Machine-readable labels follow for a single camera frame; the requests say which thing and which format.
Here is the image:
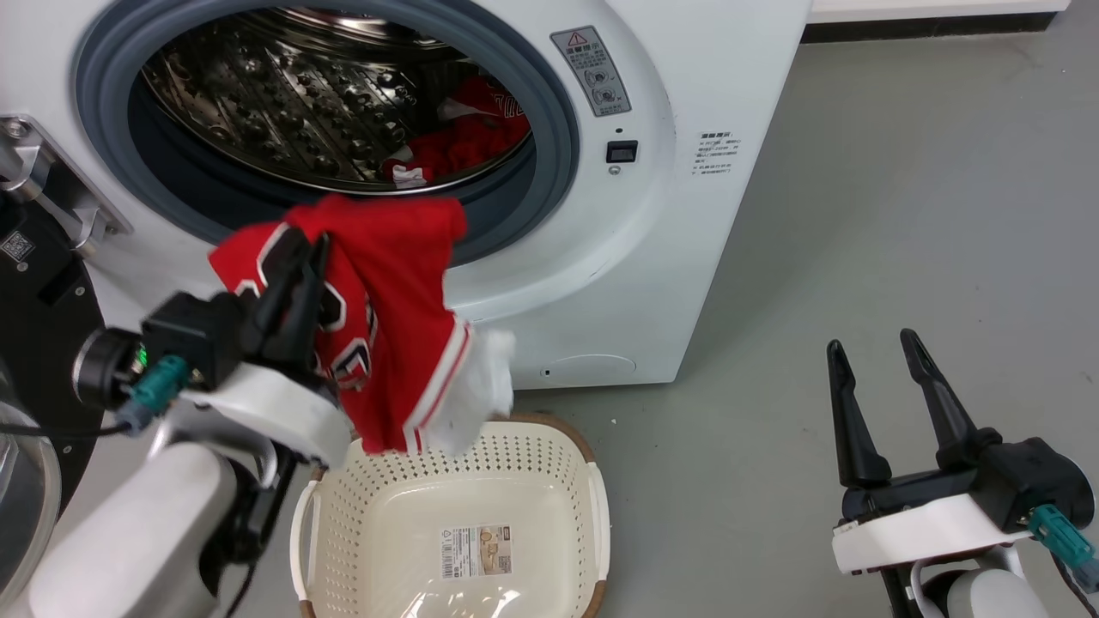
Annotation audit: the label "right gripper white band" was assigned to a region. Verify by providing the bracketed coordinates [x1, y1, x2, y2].
[827, 329, 1036, 577]

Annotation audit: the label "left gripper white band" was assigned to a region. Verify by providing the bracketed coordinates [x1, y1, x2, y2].
[185, 227, 354, 470]

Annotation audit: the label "red jersey with white trim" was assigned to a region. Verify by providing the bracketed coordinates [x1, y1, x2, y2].
[209, 194, 517, 457]

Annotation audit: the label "cream perforated laundry basket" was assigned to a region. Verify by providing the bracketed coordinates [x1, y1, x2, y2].
[289, 414, 611, 618]

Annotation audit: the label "red clothes with white trim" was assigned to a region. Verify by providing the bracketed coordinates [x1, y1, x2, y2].
[382, 76, 533, 190]

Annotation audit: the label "white front-load washing machine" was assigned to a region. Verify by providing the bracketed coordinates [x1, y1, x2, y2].
[0, 0, 813, 391]

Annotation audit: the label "stainless steel washer drum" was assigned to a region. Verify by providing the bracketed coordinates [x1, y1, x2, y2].
[141, 7, 535, 195]

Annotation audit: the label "black washer door with glass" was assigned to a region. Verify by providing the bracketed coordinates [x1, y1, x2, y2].
[0, 189, 109, 602]

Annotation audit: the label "metal door hinge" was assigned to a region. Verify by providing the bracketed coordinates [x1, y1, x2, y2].
[0, 115, 134, 258]

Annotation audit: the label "round washer filter cover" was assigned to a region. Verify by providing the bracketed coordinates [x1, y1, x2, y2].
[541, 354, 639, 385]

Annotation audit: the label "paper label sticker with barcode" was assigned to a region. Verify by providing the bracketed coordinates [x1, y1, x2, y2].
[440, 525, 513, 580]

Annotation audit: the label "printed text label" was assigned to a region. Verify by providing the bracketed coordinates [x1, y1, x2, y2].
[694, 131, 741, 178]

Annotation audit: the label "grey rubber door gasket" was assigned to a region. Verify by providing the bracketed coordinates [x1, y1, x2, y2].
[72, 0, 581, 269]

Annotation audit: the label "grey warning sticker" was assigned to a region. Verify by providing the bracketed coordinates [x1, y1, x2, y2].
[550, 26, 632, 118]

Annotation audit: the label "teal left cable connector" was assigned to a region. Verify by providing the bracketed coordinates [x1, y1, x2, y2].
[118, 355, 189, 430]

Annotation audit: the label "teal cable connector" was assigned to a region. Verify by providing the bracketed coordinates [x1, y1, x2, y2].
[1029, 504, 1099, 595]
[118, 355, 189, 430]

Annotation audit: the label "teal right cable connector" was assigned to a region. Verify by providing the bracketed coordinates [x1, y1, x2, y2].
[1029, 504, 1099, 595]

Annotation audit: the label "black wall baseboard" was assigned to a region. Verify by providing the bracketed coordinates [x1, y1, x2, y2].
[801, 12, 1059, 45]

